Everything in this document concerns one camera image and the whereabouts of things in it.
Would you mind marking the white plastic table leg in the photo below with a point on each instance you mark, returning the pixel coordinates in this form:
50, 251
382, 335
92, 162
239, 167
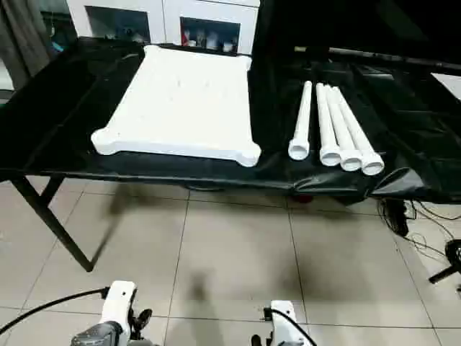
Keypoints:
326, 122
302, 119
342, 137
360, 140

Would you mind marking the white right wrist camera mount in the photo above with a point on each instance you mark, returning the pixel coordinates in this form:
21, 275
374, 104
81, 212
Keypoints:
284, 320

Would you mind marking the white plastic table top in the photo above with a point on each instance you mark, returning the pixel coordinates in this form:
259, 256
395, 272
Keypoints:
176, 104

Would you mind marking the black mat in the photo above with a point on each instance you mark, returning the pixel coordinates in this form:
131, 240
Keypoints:
65, 119

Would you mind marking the white paper sheet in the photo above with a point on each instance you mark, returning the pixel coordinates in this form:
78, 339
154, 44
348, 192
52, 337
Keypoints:
450, 84

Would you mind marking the white cabinet with glass doors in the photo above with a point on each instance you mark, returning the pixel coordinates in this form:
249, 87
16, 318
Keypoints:
162, 18

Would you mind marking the black backdrop cloth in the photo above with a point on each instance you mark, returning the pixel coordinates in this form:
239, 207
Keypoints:
342, 21

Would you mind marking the black tripod stand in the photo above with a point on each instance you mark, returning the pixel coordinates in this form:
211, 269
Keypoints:
452, 252

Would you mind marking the grey curtain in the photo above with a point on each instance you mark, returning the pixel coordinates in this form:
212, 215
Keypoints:
25, 36

